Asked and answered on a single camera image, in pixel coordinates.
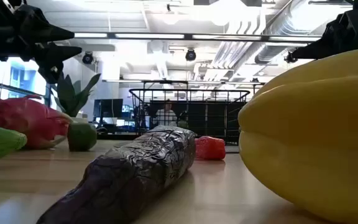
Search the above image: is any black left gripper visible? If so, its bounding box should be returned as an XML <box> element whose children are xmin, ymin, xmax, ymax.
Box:
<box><xmin>0</xmin><ymin>4</ymin><xmax>83</xmax><ymax>84</ymax></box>

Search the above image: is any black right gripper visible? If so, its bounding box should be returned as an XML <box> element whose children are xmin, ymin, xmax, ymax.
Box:
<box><xmin>291</xmin><ymin>9</ymin><xmax>358</xmax><ymax>60</ymax></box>

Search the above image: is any yellow starfruit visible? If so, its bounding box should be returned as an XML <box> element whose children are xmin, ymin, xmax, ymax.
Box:
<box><xmin>237</xmin><ymin>46</ymin><xmax>358</xmax><ymax>224</ymax></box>

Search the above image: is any large pink dragon fruit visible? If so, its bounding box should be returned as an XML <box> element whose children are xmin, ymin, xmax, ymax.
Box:
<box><xmin>0</xmin><ymin>95</ymin><xmax>73</xmax><ymax>150</ymax></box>

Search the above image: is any dark green avocado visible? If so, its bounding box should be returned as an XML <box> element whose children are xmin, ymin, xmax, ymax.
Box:
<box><xmin>67</xmin><ymin>123</ymin><xmax>98</xmax><ymax>152</ymax></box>

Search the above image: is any orange carrot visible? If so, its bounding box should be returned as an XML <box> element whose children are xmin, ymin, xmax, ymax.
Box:
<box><xmin>194</xmin><ymin>136</ymin><xmax>227</xmax><ymax>161</ymax></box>

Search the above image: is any purple eggplant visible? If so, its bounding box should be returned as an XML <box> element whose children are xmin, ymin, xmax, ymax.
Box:
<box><xmin>35</xmin><ymin>125</ymin><xmax>198</xmax><ymax>224</ymax></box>

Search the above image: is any black ceiling spotlight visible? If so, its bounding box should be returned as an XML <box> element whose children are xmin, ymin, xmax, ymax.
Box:
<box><xmin>185</xmin><ymin>48</ymin><xmax>197</xmax><ymax>62</ymax></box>
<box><xmin>81</xmin><ymin>51</ymin><xmax>94</xmax><ymax>65</ymax></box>
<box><xmin>284</xmin><ymin>51</ymin><xmax>298</xmax><ymax>64</ymax></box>

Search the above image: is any black computer monitor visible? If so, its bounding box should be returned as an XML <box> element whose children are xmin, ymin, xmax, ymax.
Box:
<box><xmin>93</xmin><ymin>98</ymin><xmax>124</xmax><ymax>119</ymax></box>

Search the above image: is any person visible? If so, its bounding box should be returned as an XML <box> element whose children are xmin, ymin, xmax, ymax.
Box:
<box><xmin>152</xmin><ymin>100</ymin><xmax>181</xmax><ymax>128</ymax></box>

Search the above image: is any black wire basket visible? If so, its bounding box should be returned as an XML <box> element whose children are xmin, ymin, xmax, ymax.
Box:
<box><xmin>128</xmin><ymin>80</ymin><xmax>265</xmax><ymax>146</ymax></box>

